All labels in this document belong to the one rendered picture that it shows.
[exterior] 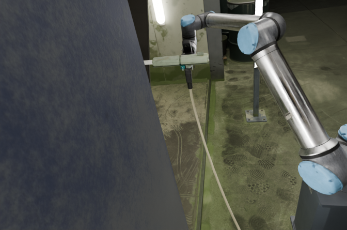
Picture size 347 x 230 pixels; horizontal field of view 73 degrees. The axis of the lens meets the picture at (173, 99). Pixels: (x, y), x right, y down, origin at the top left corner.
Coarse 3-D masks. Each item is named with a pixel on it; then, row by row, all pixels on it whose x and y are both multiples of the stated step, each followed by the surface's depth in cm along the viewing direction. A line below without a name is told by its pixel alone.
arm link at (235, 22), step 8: (200, 16) 145; (208, 16) 142; (216, 16) 136; (224, 16) 130; (232, 16) 125; (240, 16) 120; (248, 16) 116; (256, 16) 112; (264, 16) 105; (272, 16) 99; (280, 16) 100; (208, 24) 144; (216, 24) 136; (224, 24) 130; (232, 24) 124; (240, 24) 119; (280, 24) 97; (280, 32) 97
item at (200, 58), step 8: (168, 56) 129; (176, 56) 127; (184, 56) 126; (192, 56) 125; (200, 56) 123; (208, 56) 124; (152, 64) 130; (160, 64) 128; (168, 64) 128; (176, 64) 127; (184, 64) 127; (192, 64) 126; (200, 64) 126
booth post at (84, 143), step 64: (0, 0) 7; (64, 0) 9; (0, 64) 6; (64, 64) 9; (128, 64) 15; (0, 128) 6; (64, 128) 9; (128, 128) 14; (0, 192) 6; (64, 192) 9; (128, 192) 14
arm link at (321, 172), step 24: (264, 24) 95; (240, 48) 101; (264, 48) 93; (264, 72) 96; (288, 72) 92; (288, 96) 92; (288, 120) 95; (312, 120) 90; (312, 144) 90; (336, 144) 88; (312, 168) 88; (336, 168) 86
